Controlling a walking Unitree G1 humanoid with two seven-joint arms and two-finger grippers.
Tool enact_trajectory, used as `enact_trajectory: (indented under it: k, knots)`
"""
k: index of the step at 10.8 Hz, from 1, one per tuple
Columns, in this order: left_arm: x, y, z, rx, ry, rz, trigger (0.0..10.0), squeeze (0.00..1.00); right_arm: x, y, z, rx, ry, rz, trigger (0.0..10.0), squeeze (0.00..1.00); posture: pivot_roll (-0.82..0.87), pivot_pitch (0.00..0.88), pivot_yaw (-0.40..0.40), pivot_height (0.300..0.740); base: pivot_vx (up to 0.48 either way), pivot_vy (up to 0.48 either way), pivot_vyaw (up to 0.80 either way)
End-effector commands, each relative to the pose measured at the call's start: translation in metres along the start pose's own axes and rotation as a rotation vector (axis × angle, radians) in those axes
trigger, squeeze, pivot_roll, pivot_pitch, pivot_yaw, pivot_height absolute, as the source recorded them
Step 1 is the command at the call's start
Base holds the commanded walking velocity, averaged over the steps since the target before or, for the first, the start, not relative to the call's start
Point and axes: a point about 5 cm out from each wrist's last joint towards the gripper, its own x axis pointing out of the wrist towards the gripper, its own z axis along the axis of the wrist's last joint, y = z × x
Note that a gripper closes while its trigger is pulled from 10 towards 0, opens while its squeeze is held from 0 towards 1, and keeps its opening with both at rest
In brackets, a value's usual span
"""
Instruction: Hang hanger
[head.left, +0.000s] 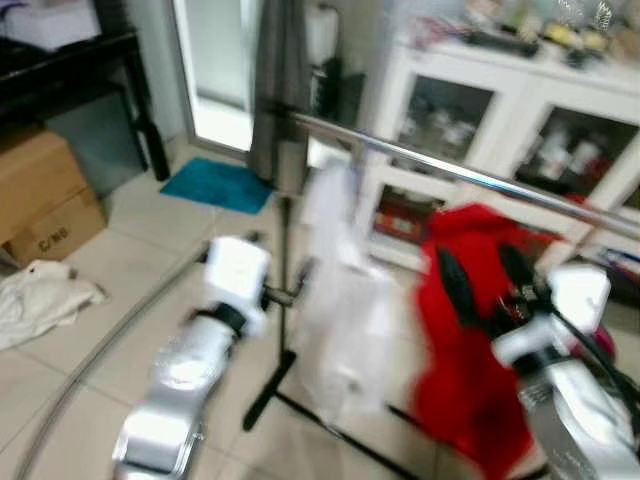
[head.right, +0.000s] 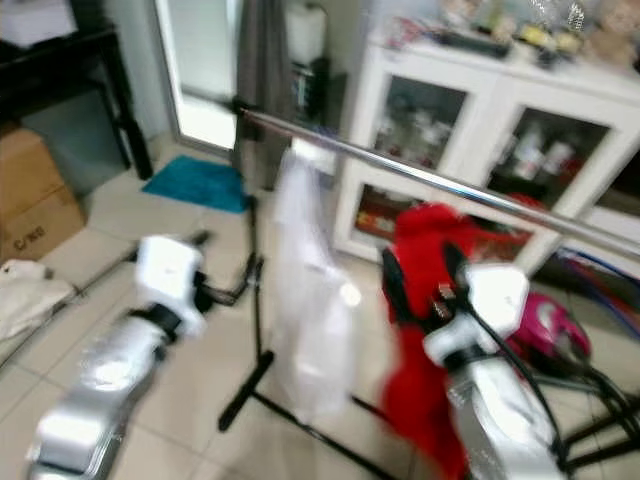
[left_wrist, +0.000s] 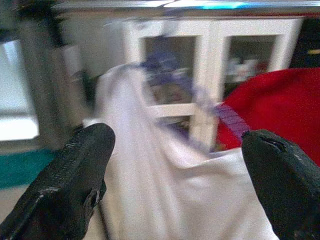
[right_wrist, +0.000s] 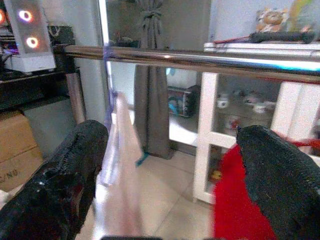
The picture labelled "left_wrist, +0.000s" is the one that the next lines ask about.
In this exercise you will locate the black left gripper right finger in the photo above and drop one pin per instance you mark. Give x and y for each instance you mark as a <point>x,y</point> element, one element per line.
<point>287,185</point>

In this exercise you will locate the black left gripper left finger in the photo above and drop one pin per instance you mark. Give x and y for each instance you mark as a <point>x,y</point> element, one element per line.
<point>62,180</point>

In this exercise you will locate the red shirt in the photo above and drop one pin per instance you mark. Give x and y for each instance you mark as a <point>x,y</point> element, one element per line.
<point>275,105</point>

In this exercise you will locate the purple clothes hanger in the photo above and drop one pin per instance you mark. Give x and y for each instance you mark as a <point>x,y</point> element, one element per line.
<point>231,117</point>

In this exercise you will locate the teal floor mat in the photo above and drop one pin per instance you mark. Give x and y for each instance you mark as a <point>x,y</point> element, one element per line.
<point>22,167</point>

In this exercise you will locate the white framed glass door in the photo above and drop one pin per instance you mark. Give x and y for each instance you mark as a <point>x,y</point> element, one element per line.
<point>15,87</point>

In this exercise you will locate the plain white t-shirt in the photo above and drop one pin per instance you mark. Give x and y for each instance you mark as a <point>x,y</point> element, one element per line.
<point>175,195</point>

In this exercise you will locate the white glass-door cabinet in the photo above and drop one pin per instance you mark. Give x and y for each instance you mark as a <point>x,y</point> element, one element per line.
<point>207,62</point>

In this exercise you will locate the metal clothes rack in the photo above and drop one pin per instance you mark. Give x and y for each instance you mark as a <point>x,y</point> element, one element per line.
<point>225,10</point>

